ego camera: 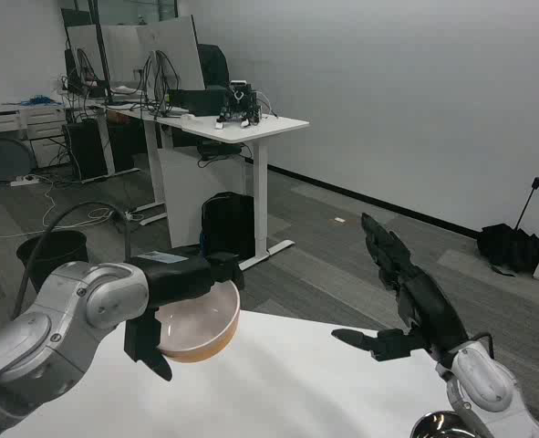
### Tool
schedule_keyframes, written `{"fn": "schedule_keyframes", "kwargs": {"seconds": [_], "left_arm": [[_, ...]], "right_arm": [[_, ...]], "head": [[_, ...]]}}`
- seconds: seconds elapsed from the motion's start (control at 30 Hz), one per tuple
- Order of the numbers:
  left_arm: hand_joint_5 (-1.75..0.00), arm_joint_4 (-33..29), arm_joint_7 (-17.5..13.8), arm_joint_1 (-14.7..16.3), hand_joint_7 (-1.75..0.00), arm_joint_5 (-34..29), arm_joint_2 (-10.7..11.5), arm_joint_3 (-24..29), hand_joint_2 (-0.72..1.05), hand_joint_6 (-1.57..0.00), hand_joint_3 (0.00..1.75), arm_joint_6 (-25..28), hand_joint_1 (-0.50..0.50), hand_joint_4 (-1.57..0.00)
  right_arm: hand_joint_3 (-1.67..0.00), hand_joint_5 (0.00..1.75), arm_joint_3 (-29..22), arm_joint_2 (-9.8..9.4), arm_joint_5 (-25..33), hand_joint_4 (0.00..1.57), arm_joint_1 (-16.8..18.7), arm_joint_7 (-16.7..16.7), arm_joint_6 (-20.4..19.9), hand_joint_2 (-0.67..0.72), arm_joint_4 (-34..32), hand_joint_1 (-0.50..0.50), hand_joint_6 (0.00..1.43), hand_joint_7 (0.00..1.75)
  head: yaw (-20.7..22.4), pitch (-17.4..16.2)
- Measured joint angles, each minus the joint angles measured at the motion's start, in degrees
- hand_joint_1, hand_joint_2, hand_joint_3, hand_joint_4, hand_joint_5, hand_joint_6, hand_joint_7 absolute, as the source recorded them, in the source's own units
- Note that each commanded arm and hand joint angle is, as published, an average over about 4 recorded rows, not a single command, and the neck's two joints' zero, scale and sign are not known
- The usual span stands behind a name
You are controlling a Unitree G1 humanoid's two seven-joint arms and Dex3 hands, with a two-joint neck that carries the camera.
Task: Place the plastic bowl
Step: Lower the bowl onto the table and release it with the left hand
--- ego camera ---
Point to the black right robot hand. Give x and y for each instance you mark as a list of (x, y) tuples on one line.
[(426, 301)]

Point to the black and white floor plug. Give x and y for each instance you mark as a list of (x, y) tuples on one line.
[(132, 215)]

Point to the orange and white plastic bowl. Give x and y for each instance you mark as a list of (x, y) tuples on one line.
[(200, 319)]

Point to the white panel under desk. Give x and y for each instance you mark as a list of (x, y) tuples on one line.
[(182, 196)]

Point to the white power strip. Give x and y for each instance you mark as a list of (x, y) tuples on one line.
[(23, 180)]

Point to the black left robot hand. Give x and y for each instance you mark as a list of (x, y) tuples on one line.
[(178, 278)]

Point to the black umbrella stick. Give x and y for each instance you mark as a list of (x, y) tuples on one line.
[(526, 205)]

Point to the white partition panel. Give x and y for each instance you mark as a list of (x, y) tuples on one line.
[(178, 45)]

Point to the black box on desk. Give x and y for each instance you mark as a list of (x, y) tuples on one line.
[(200, 100)]

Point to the computer monitor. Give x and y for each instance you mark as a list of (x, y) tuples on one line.
[(75, 68)]

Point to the black bag by wall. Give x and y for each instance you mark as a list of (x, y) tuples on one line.
[(506, 246)]

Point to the black upright pole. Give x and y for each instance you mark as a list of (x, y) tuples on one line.
[(102, 55)]

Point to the black backpack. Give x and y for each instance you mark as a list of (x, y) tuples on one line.
[(228, 223)]

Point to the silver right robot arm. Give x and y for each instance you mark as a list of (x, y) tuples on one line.
[(483, 374)]

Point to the black power adapter under desk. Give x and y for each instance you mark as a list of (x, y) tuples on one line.
[(219, 149)]

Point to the white drawer cabinet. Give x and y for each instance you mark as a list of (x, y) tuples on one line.
[(45, 123)]

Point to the shiny steel bowl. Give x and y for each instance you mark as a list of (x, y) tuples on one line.
[(438, 426)]

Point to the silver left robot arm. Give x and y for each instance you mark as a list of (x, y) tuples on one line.
[(68, 296)]

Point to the grey round disc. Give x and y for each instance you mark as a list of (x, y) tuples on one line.
[(7, 159)]

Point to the white standing desk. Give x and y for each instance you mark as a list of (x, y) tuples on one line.
[(251, 125)]

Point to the small black legged robot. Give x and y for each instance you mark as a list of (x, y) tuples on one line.
[(241, 102)]

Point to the black trash bin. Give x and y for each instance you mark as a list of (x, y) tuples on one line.
[(59, 251)]

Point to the black office chair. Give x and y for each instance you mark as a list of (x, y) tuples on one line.
[(212, 64)]

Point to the black computer tower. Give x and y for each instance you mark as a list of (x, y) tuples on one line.
[(86, 150)]

